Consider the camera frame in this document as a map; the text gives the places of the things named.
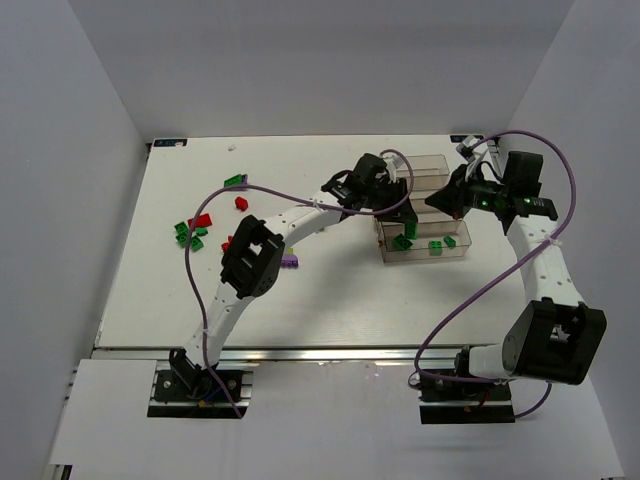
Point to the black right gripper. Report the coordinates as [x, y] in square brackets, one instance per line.
[460, 195]

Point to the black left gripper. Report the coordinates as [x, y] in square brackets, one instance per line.
[396, 198]

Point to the small green lego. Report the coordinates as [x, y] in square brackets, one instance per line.
[450, 241]

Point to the red lego plate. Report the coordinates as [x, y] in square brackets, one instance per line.
[202, 221]

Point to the green square lego brick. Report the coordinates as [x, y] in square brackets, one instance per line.
[181, 228]

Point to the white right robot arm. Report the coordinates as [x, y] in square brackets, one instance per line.
[557, 335]

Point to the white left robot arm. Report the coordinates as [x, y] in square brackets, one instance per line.
[250, 266]

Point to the clear bin front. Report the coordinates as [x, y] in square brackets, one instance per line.
[429, 245]

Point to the purple lego with lime top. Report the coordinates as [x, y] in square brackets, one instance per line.
[289, 259]

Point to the small red lego brick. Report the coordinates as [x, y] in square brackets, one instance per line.
[241, 203]

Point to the red jagged lego pieces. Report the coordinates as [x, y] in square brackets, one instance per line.
[226, 245]

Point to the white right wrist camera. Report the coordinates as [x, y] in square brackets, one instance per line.
[466, 148]

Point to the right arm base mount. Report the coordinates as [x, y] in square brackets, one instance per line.
[458, 403]

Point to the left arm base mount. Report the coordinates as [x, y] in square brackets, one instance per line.
[171, 398]

